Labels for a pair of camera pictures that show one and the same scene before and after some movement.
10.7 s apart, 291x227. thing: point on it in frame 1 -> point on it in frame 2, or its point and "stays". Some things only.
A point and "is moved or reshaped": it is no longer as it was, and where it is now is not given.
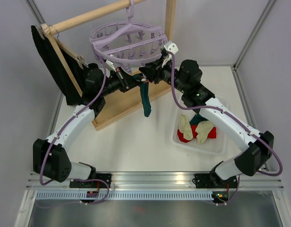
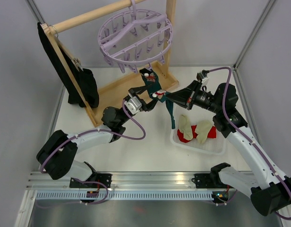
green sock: [197, 119] -> [161, 95]
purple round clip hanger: [127, 43] is moved or reshaped
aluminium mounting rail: [268, 179] stays
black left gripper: [126, 81] -> [149, 106]
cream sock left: [185, 127] stays
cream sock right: [203, 128] stays
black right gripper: [154, 72] -> [184, 97]
